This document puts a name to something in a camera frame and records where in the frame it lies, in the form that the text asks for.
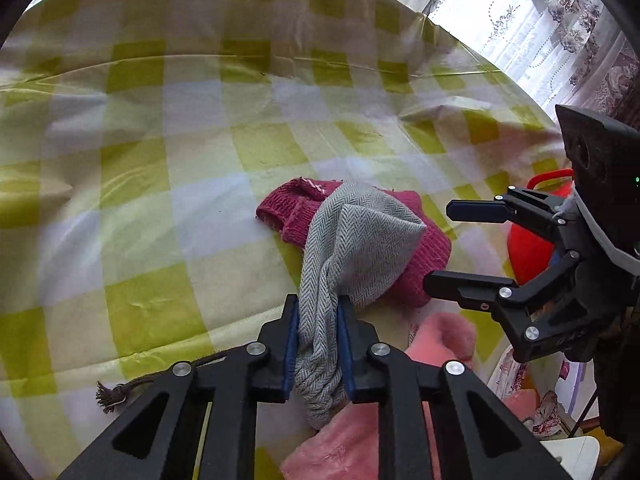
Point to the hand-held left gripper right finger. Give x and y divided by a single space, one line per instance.
346 355

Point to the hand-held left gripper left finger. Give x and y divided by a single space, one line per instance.
292 350

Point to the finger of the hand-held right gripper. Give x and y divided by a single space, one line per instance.
465 287
480 210

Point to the grey herringbone cloth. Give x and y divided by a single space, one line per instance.
350 240

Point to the maroon knit garment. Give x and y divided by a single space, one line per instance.
290 210

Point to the red plastic basket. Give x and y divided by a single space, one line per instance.
530 255

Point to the pink lace-edged curtain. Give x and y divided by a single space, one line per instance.
615 80

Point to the pink fluffy cloth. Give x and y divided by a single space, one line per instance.
340 450

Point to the red white floral scarf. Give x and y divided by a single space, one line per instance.
515 375

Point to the sheer lace curtain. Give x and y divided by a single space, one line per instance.
520 35

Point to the white ribbed plastic device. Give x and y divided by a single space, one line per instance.
575 455

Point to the yellow checkered tablecloth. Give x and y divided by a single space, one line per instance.
150 160

